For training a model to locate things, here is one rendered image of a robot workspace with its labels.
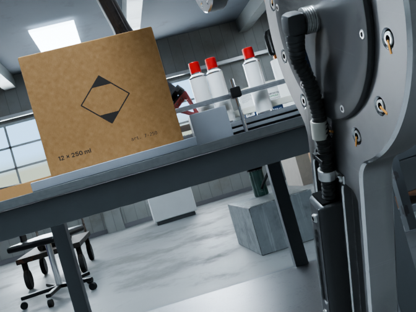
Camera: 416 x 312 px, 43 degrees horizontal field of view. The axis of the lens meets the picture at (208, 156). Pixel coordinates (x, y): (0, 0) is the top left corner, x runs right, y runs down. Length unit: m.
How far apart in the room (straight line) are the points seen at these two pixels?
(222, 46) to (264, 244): 6.50
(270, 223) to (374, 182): 3.50
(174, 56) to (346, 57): 9.45
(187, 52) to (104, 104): 8.71
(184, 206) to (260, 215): 4.38
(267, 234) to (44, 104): 2.92
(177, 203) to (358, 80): 7.85
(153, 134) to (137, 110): 0.06
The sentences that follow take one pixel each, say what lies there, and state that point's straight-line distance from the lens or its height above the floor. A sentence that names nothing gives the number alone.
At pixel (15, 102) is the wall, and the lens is 9.81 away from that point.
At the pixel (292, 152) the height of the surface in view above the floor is 0.76.
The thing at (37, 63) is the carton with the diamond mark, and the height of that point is 1.10.
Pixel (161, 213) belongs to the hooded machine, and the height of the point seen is 0.17.
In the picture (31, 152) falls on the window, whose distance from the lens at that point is 9.66.
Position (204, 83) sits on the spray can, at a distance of 1.58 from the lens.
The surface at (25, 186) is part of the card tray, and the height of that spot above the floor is 0.86.
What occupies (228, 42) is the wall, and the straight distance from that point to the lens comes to 10.05.
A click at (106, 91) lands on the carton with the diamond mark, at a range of 1.20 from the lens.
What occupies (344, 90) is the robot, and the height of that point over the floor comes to 0.82.
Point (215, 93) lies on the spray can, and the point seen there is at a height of 0.98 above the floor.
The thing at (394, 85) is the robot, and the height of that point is 0.81.
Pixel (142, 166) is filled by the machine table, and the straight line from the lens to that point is 1.12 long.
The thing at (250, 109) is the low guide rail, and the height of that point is 0.90.
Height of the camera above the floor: 0.80
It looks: level
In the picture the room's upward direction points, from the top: 16 degrees counter-clockwise
